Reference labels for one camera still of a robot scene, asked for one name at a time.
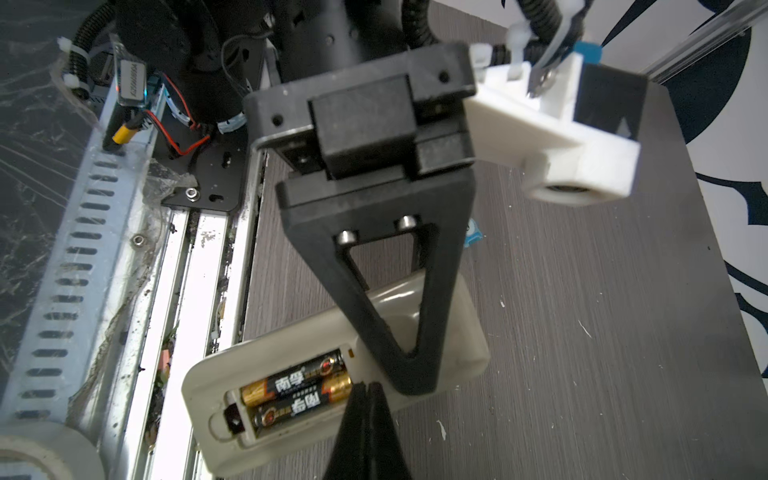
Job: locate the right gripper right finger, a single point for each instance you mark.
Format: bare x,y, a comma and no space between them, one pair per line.
384,453

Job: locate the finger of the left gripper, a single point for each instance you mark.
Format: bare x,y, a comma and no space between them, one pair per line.
390,270

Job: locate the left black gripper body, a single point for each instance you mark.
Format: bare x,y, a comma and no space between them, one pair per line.
405,109

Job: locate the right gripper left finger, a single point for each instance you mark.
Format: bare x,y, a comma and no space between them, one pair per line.
348,459

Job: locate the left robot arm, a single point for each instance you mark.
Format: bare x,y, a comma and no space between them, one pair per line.
210,55

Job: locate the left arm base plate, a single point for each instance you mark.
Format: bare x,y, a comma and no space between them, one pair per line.
214,174

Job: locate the slotted cable duct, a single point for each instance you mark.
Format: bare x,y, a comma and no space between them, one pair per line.
74,351

